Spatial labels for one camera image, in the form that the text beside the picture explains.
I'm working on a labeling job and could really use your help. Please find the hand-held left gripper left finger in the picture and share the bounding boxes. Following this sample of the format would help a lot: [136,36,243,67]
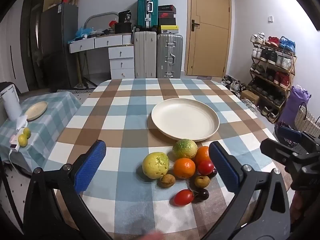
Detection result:
[22,140,113,240]

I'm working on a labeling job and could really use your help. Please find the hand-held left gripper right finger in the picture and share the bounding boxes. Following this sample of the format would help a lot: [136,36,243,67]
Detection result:
[200,141,292,240]

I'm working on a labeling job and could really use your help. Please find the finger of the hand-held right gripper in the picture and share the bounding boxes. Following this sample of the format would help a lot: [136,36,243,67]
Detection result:
[260,138,304,172]
[278,126,320,153]

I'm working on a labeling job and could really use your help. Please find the red tomato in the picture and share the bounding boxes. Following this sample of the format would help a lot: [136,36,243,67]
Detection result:
[198,160,215,176]
[173,189,195,206]

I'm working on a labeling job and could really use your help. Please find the green yellow guava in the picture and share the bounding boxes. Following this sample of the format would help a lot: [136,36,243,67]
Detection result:
[172,139,198,159]

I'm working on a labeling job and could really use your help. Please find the cream round plate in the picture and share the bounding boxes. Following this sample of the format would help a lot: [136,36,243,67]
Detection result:
[151,98,220,142]

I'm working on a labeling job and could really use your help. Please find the person's right hand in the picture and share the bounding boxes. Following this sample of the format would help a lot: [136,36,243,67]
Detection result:
[290,191,307,233]

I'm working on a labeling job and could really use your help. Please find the wicker basket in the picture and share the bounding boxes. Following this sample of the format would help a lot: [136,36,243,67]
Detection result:
[294,102,320,138]

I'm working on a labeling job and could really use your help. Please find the small brown fruit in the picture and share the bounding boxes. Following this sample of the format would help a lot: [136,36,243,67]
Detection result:
[194,175,210,188]
[157,174,176,188]

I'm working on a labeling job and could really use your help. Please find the orange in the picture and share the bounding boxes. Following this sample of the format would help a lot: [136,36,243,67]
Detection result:
[194,146,212,165]
[173,158,196,179]

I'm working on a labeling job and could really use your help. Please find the purple bag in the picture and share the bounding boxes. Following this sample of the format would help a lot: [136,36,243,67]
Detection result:
[277,85,312,128]

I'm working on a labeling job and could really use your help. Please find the brown cardboard box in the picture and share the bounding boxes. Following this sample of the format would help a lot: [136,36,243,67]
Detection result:
[240,89,260,101]

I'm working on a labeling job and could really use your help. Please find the metal shoe rack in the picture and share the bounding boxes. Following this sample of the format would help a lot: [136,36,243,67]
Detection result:
[249,42,298,124]

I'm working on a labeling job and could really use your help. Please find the pile of loose shoes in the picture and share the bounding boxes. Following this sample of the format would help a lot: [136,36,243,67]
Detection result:
[222,75,242,92]

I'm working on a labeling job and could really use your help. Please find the black white patterned rug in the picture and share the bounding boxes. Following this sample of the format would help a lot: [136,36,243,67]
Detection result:
[57,88,95,94]

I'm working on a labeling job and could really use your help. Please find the small beige plate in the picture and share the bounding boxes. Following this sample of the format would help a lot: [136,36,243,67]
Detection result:
[25,101,48,121]

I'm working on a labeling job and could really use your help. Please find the shoe rack with shoes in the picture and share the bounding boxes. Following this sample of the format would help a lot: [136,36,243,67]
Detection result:
[250,32,297,123]

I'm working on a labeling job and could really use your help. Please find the white power adapter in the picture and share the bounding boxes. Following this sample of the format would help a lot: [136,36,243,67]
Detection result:
[9,135,20,153]

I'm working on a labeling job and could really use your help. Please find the white crumpled tissue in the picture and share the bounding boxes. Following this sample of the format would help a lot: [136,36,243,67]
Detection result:
[15,115,28,130]

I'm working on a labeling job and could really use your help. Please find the white cylindrical appliance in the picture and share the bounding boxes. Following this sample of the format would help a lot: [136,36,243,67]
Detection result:
[0,84,22,122]

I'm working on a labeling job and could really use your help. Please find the white desk with drawers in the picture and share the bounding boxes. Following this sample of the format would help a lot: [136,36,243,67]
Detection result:
[69,33,135,79]

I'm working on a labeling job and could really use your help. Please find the tan wooden door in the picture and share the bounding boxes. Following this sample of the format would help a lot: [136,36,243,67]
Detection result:
[187,0,231,78]

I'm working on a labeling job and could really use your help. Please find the grey fridge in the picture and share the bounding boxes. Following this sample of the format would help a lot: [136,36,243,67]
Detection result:
[40,2,79,91]

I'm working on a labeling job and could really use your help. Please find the white suitcase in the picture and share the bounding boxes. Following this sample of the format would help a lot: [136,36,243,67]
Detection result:
[134,31,157,79]

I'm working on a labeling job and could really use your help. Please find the grey suitcase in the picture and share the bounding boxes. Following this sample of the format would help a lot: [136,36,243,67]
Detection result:
[157,33,184,79]

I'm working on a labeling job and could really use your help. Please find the blue plastic bag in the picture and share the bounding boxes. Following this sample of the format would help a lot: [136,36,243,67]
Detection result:
[75,26,94,38]

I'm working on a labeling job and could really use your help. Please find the dark wardrobe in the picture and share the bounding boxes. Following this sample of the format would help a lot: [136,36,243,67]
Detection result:
[21,0,45,90]

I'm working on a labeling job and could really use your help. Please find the yellow black shoe box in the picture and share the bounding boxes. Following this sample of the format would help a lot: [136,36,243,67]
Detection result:
[157,25,179,34]

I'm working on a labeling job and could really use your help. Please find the black printed bag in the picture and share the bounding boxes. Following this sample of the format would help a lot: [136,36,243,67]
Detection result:
[118,10,132,24]

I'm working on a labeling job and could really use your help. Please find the black red logo shoe box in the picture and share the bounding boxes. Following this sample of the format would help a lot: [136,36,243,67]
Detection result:
[158,13,177,26]

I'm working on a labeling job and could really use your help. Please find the teal suitcase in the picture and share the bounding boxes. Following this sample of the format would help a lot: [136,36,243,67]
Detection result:
[137,0,159,28]

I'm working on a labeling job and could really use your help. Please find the grey curved tube frame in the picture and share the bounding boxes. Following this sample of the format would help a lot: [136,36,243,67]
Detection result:
[84,12,119,29]

